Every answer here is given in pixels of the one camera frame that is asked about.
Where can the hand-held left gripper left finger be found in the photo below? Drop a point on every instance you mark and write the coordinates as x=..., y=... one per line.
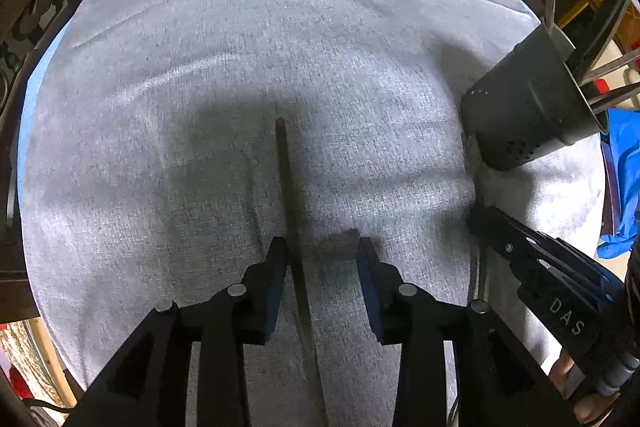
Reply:
x=274, y=297

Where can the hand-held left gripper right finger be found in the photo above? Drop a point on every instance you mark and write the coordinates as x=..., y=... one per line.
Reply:
x=371, y=297

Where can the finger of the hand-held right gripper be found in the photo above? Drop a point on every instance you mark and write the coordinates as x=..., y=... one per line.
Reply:
x=585, y=272
x=510, y=237

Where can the black perforated utensil holder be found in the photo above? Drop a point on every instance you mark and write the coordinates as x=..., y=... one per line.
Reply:
x=520, y=107

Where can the person's right hand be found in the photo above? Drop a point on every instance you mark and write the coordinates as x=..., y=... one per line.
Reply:
x=562, y=372

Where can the bright blue cloth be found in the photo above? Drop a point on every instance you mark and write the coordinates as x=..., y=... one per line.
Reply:
x=625, y=167

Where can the thin metal utensil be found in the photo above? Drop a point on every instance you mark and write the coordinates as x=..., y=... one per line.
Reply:
x=620, y=63

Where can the grey tablecloth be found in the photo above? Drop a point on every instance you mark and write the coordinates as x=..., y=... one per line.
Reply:
x=250, y=57

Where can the light blue table cover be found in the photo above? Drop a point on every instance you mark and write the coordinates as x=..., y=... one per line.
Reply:
x=35, y=92

